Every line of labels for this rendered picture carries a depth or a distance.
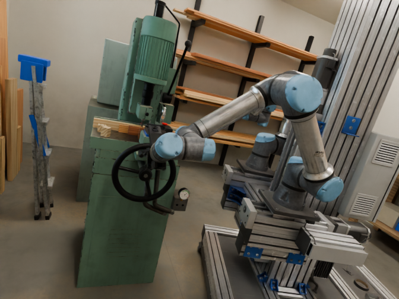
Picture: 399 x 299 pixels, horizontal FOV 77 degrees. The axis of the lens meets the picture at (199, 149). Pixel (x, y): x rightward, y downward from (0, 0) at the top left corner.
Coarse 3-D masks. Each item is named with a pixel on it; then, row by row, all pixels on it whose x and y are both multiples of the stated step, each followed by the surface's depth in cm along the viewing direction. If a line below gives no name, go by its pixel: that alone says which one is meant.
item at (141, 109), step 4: (140, 104) 137; (140, 108) 133; (144, 108) 134; (148, 108) 135; (152, 108) 135; (136, 112) 145; (140, 112) 134; (144, 112) 135; (148, 112) 135; (152, 112) 136; (140, 116) 135; (144, 116) 135; (148, 116) 136
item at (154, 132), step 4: (148, 128) 95; (152, 128) 94; (156, 128) 95; (160, 128) 96; (148, 132) 95; (152, 132) 94; (156, 132) 94; (160, 132) 95; (152, 136) 92; (156, 136) 93; (152, 140) 91; (156, 140) 91; (152, 144) 90
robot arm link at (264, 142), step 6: (258, 138) 160; (264, 138) 158; (270, 138) 157; (276, 138) 163; (258, 144) 160; (264, 144) 158; (270, 144) 159; (276, 144) 161; (252, 150) 165; (258, 150) 160; (264, 150) 159; (270, 150) 161; (276, 150) 162
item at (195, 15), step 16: (192, 16) 309; (208, 16) 301; (192, 32) 345; (224, 32) 353; (240, 32) 329; (256, 32) 376; (272, 48) 381; (288, 48) 353; (192, 64) 323; (208, 64) 329; (224, 64) 325; (304, 64) 419; (256, 80) 361; (176, 96) 334; (192, 96) 322; (208, 96) 340; (176, 112) 374; (272, 112) 382; (176, 128) 336; (224, 144) 423; (240, 144) 377; (272, 160) 465
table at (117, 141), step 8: (96, 128) 134; (96, 136) 120; (112, 136) 126; (120, 136) 130; (128, 136) 133; (136, 136) 137; (96, 144) 121; (104, 144) 122; (112, 144) 123; (120, 144) 125; (128, 144) 126; (136, 144) 127; (136, 152) 121; (144, 160) 121
